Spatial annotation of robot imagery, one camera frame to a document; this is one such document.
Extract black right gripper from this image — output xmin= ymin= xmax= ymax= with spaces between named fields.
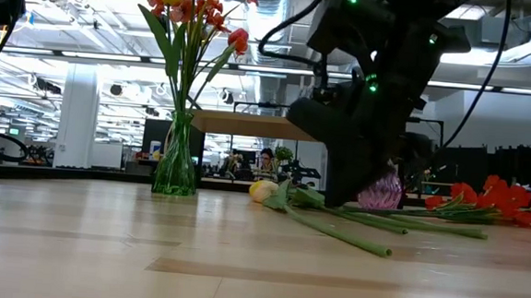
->
xmin=279 ymin=30 xmax=443 ymax=215

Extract pink glass vase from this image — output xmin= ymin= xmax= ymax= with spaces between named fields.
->
xmin=356 ymin=168 xmax=407 ymax=212

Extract cream artificial tulip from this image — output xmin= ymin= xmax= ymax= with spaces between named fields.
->
xmin=243 ymin=177 xmax=397 ymax=259

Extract orange artificial flower bunch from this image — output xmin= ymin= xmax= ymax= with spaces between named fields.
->
xmin=138 ymin=0 xmax=261 ymax=122
xmin=344 ymin=165 xmax=531 ymax=230

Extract red artificial tulip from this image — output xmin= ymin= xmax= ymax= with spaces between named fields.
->
xmin=183 ymin=24 xmax=252 ymax=119

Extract green glass vase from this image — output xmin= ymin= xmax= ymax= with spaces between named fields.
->
xmin=150 ymin=109 xmax=203 ymax=197

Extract wooden shelf black legs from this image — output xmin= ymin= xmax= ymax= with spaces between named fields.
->
xmin=185 ymin=95 xmax=327 ymax=144

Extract green potted plant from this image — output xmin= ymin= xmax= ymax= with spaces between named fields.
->
xmin=273 ymin=144 xmax=295 ymax=164

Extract person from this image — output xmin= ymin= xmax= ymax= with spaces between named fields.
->
xmin=254 ymin=147 xmax=281 ymax=183

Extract black storage rack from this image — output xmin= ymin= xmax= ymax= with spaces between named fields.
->
xmin=491 ymin=143 xmax=531 ymax=190

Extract white bottle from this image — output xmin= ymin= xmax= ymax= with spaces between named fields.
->
xmin=147 ymin=139 xmax=163 ymax=162

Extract black computer monitor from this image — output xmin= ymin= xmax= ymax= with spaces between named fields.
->
xmin=140 ymin=117 xmax=207 ymax=159

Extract white square column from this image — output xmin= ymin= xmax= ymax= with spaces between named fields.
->
xmin=53 ymin=61 xmax=103 ymax=171

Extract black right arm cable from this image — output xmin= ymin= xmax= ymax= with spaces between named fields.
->
xmin=440 ymin=0 xmax=513 ymax=153

